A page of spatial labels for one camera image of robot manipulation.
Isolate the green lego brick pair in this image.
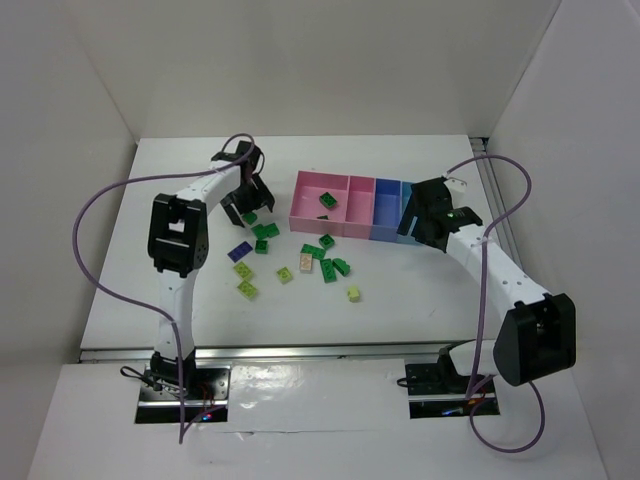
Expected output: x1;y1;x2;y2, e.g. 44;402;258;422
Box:
265;223;280;238
251;224;268;240

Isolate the large pink container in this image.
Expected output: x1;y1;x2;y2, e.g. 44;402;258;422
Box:
289;171;349;237

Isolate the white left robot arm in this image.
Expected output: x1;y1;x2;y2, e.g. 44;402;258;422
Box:
147;159;275;390

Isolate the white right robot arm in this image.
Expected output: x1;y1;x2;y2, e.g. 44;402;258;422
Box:
397;177;577;388

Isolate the light blue container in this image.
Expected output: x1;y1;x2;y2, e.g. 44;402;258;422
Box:
397;182;420;246

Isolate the purple lego brick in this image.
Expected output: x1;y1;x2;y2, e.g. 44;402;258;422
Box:
227;241;253;263

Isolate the purple blue container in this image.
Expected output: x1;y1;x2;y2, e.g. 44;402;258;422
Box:
370;178;402;243

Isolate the green lego brick small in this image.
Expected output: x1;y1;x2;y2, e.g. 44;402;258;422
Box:
254;240;269;255

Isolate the lime lego brick upper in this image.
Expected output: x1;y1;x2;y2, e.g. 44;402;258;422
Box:
233;261;254;281

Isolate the lime lego brick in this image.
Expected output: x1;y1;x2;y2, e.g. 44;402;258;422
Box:
276;267;293;285
233;261;254;281
347;285;361;303
236;280;259;300

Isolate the small pink container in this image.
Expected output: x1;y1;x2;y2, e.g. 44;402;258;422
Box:
344;176;375;239

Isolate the green flat lego brick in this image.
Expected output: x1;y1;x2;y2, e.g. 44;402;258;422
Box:
301;244;326;260

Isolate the tan lego brick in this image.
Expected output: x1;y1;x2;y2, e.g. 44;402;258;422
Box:
299;253;313;273

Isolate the lime lego brick lower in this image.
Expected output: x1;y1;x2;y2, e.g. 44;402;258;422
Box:
236;280;259;300

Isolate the lime lego brick middle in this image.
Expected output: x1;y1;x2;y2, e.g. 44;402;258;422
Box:
276;267;293;285

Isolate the green long lego brick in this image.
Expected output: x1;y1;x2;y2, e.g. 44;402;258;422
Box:
320;258;337;284

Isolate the lime lego brick right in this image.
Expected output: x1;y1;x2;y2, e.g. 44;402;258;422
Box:
347;285;361;303

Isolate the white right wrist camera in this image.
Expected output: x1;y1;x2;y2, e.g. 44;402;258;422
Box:
443;176;467;197

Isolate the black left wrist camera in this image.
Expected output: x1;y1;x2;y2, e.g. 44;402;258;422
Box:
211;140;263;169

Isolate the aluminium rail right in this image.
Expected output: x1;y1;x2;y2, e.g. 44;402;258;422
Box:
469;137;522;266

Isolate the aluminium rail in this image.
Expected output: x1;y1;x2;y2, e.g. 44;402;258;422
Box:
469;137;522;266
79;342;449;363

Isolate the aluminium rail front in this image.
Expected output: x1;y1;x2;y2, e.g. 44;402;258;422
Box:
79;342;449;363

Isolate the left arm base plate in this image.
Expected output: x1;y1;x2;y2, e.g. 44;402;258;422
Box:
134;364;232;425

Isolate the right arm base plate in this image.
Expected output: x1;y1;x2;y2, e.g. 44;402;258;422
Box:
396;361;500;419

